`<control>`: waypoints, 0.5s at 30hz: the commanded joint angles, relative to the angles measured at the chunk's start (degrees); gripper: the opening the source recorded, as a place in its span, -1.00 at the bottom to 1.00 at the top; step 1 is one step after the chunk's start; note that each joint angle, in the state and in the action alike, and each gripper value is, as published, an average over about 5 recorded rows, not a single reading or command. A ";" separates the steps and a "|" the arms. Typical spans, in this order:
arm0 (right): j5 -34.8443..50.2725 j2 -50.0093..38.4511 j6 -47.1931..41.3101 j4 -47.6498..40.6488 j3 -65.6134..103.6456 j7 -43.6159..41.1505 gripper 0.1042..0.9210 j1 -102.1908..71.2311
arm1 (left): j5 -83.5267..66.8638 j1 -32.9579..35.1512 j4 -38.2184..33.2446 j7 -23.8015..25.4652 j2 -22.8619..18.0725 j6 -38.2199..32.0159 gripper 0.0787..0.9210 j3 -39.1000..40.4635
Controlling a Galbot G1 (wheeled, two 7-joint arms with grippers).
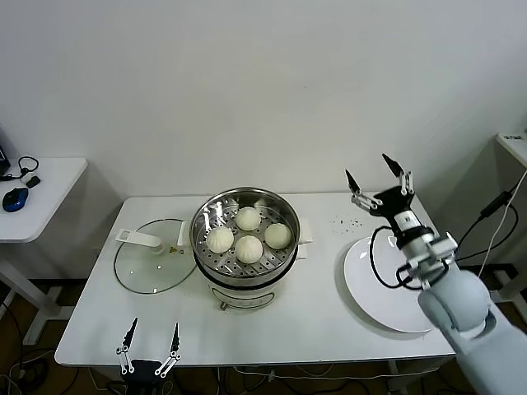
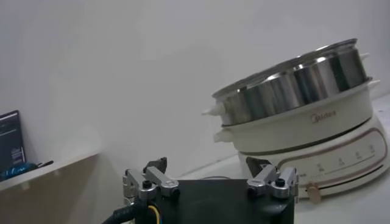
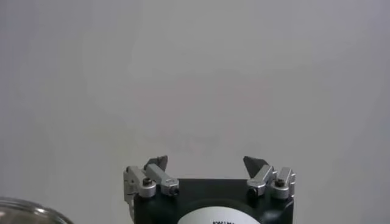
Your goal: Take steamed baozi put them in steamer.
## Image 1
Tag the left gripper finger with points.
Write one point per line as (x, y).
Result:
(172, 356)
(124, 357)

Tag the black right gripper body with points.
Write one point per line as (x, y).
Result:
(391, 201)

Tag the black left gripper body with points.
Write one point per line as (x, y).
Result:
(143, 369)

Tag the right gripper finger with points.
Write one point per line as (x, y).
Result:
(364, 199)
(405, 181)

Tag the white steamed baozi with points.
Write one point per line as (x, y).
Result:
(220, 240)
(248, 219)
(249, 249)
(278, 235)

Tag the blue computer mouse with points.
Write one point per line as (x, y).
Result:
(15, 198)

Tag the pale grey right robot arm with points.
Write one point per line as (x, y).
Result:
(453, 300)

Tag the stainless steel steamer basket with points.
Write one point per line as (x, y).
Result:
(276, 257)

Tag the white round plate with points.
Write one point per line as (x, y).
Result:
(362, 288)

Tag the white electric cooking pot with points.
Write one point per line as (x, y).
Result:
(243, 294)

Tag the white desk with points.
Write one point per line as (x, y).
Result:
(514, 150)

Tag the white side table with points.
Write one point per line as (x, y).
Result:
(53, 193)

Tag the small black device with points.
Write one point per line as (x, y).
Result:
(33, 180)

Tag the dark laptop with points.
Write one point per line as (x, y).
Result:
(3, 158)

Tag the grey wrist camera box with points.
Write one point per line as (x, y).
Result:
(444, 245)

